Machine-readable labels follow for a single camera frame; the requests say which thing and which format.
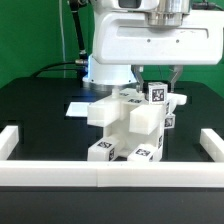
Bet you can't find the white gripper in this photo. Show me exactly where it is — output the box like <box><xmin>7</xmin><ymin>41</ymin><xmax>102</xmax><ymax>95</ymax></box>
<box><xmin>93</xmin><ymin>10</ymin><xmax>224</xmax><ymax>93</ymax></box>

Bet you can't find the white tagged cube nut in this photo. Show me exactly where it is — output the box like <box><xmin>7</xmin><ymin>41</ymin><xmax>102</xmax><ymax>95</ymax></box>
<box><xmin>147</xmin><ymin>82</ymin><xmax>168</xmax><ymax>104</ymax></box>

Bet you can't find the white chair seat part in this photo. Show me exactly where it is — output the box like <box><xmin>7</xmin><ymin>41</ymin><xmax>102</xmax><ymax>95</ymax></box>
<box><xmin>103</xmin><ymin>99</ymin><xmax>177</xmax><ymax>163</ymax></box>

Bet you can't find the white chair back part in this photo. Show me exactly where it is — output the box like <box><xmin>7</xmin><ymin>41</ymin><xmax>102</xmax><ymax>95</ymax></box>
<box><xmin>87</xmin><ymin>88</ymin><xmax>187</xmax><ymax>135</ymax></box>

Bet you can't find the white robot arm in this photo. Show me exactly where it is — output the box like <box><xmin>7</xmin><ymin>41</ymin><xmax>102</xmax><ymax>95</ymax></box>
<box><xmin>84</xmin><ymin>0</ymin><xmax>224</xmax><ymax>86</ymax></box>

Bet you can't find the white marker sheet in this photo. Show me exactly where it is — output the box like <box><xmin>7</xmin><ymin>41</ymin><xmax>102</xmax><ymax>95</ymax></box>
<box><xmin>66</xmin><ymin>102</ymin><xmax>89</xmax><ymax>117</ymax></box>

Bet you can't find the white U-shaped fence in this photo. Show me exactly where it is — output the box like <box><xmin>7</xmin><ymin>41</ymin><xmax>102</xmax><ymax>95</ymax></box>
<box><xmin>0</xmin><ymin>126</ymin><xmax>224</xmax><ymax>188</ymax></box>

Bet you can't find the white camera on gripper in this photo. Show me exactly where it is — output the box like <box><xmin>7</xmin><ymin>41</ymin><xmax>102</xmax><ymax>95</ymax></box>
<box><xmin>101</xmin><ymin>0</ymin><xmax>160</xmax><ymax>12</ymax></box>

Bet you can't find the black cable hose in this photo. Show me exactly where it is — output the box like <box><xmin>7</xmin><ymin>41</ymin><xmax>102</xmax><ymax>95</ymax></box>
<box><xmin>31</xmin><ymin>0</ymin><xmax>90</xmax><ymax>78</ymax></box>

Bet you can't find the thin white cable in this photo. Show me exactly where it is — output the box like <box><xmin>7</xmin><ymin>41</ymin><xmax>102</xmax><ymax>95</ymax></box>
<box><xmin>58</xmin><ymin>0</ymin><xmax>67</xmax><ymax>78</ymax></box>

